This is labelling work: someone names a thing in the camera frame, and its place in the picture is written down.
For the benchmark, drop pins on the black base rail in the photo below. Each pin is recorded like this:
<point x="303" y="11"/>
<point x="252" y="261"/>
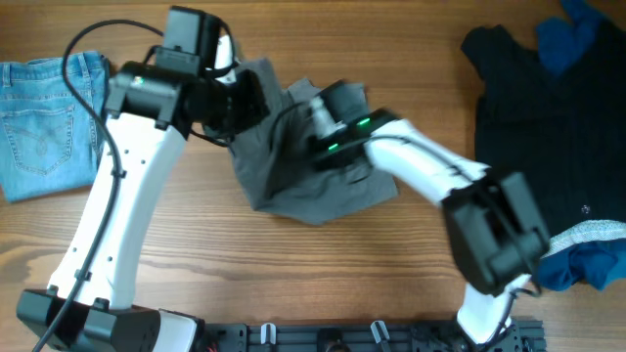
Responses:
<point x="423" y="336"/>

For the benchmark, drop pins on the grey shorts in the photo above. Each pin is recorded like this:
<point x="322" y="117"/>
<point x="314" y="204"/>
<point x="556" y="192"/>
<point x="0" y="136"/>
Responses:
<point x="272" y="164"/>

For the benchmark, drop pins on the black garment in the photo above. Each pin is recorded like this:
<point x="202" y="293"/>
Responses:
<point x="565" y="133"/>

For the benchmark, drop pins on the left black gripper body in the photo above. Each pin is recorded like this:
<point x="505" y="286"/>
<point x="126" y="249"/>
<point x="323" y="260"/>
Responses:
<point x="251" y="98"/>

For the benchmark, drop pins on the folded light blue jeans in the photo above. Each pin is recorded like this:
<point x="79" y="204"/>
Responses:
<point x="49" y="142"/>

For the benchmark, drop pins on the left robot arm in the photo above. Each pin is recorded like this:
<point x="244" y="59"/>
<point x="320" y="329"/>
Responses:
<point x="191" y="77"/>

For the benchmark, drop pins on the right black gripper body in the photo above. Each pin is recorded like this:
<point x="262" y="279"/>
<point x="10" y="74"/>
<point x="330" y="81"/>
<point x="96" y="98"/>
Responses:
<point x="328" y="98"/>

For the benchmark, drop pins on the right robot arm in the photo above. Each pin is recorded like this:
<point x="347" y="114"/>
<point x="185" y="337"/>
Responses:
<point x="496" y="231"/>

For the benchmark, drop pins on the dark blue garment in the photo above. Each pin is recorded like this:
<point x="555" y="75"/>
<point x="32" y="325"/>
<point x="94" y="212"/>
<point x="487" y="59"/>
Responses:
<point x="593" y="251"/>

